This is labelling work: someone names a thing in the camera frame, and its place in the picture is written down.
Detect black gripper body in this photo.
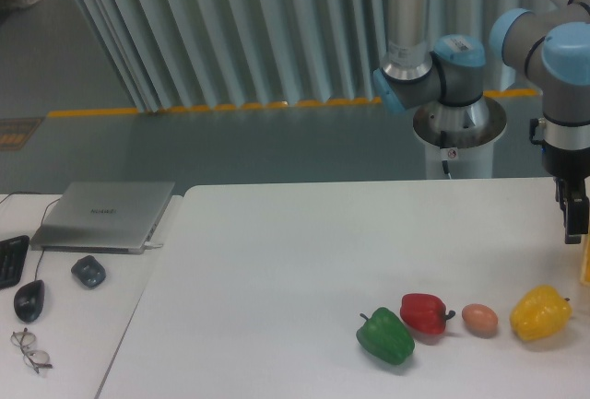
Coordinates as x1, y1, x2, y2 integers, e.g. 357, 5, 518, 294
541, 142, 589, 197

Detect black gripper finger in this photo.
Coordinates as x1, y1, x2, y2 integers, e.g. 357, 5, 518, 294
556, 178, 589, 244

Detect red bell pepper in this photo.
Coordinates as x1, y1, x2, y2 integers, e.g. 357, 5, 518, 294
400, 293, 456, 335

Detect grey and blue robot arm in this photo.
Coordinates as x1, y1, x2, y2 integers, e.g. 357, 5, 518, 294
373, 0, 589, 243

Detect yellow bell pepper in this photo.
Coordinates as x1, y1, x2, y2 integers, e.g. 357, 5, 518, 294
510, 285, 572, 342

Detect brown egg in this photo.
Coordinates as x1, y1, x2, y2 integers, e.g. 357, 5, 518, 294
462, 303, 499, 336

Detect green bell pepper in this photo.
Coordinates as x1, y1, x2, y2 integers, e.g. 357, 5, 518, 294
356, 307, 415, 366

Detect white folding partition screen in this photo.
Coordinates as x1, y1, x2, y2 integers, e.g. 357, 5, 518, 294
76, 0, 569, 112

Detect silver closed laptop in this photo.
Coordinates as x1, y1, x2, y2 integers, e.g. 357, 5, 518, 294
30, 182, 174, 254

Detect dark grey small case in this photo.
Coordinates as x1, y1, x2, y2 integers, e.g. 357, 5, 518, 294
71, 255, 107, 289

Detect black computer mouse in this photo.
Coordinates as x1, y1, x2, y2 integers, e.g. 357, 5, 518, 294
13, 279, 45, 323

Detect black keyboard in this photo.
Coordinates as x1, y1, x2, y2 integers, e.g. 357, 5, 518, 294
0, 235, 30, 289

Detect black mouse cable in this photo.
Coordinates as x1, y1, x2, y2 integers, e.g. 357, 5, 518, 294
0, 191, 64, 283

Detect thin frame eyeglasses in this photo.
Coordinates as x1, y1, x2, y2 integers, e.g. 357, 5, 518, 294
10, 328, 53, 374

